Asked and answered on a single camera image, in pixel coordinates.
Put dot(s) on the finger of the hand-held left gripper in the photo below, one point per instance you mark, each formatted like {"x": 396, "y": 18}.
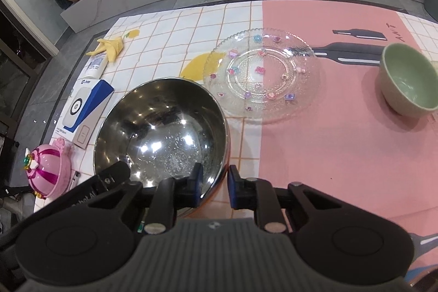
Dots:
{"x": 113, "y": 172}

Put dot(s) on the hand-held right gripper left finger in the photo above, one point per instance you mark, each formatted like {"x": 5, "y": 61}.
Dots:
{"x": 196, "y": 186}

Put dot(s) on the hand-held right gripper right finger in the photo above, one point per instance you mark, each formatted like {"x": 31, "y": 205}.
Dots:
{"x": 234, "y": 189}

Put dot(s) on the stainless steel bowl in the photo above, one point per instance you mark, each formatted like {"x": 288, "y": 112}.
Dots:
{"x": 160, "y": 138}

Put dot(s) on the clear glass plate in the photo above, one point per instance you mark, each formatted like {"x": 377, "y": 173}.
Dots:
{"x": 261, "y": 76}

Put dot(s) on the green ceramic bowl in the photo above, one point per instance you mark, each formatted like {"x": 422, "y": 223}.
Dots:
{"x": 407, "y": 83}

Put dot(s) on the pink toy pot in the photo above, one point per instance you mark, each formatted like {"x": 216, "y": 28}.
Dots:
{"x": 48, "y": 167}

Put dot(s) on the blue and white box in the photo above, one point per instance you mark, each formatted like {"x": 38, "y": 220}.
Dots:
{"x": 82, "y": 110}

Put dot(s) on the pink and checked printed tablecloth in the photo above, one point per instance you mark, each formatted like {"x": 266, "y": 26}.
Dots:
{"x": 308, "y": 158}

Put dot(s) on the white plastic bottle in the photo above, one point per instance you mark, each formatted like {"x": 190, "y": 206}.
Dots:
{"x": 95, "y": 66}

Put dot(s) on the yellow banana peel toy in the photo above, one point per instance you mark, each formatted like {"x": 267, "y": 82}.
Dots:
{"x": 109, "y": 47}

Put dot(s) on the dark glass cabinet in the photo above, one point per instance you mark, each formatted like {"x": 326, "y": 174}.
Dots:
{"x": 17, "y": 49}

